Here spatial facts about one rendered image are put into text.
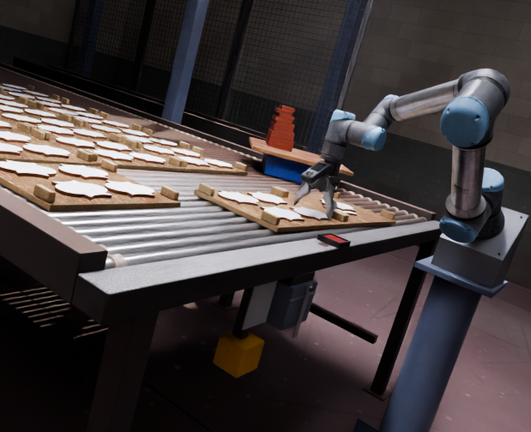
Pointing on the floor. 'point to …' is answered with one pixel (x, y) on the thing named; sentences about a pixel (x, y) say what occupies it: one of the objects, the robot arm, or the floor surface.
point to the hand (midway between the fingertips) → (310, 213)
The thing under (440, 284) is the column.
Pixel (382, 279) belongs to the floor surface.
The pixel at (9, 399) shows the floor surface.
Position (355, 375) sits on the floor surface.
